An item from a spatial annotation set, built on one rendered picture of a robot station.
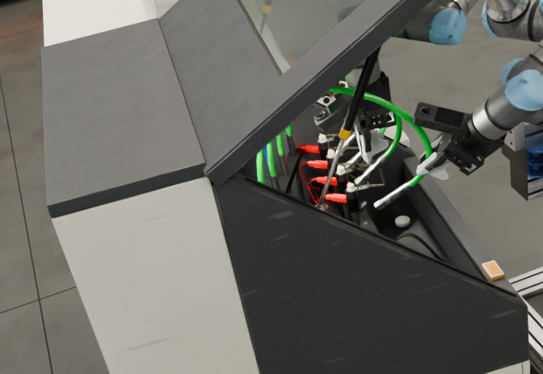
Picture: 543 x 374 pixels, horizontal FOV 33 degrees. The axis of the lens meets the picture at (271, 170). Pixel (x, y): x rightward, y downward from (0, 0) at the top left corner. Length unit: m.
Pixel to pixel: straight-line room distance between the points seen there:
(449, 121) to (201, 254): 0.56
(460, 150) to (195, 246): 0.57
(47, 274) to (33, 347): 0.46
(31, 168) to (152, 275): 3.24
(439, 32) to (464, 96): 2.79
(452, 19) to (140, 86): 0.64
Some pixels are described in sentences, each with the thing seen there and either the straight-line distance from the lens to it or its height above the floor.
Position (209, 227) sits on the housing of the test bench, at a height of 1.37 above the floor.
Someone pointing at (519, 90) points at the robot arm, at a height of 1.46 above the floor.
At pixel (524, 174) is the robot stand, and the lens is 2.66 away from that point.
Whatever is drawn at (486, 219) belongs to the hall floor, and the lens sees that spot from 3.84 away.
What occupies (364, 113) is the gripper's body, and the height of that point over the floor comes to 1.32.
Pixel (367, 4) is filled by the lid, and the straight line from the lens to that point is 1.59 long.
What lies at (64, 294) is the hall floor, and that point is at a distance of 3.94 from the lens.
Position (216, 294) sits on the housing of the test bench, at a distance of 1.75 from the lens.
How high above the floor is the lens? 2.31
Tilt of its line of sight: 32 degrees down
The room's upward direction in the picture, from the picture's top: 12 degrees counter-clockwise
